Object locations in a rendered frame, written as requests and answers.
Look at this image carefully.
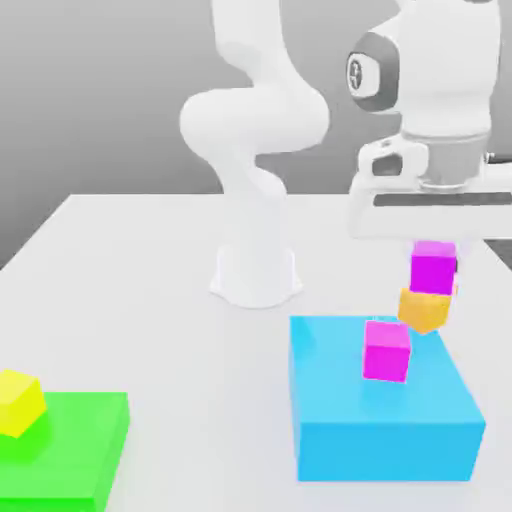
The small magenta cube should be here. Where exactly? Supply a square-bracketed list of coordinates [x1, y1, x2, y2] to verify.
[409, 240, 458, 297]
[362, 320, 412, 384]

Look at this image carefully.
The small yellow cube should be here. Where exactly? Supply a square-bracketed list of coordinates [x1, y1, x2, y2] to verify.
[0, 368, 48, 439]

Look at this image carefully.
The large green box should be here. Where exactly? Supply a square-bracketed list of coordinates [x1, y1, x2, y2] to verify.
[0, 391, 130, 512]

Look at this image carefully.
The small orange cube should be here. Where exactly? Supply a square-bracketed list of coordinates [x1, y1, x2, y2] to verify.
[397, 287, 455, 336]

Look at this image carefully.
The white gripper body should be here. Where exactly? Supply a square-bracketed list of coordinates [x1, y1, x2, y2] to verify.
[346, 164, 512, 244]

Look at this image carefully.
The large blue box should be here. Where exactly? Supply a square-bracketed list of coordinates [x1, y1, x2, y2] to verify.
[289, 314, 487, 483]

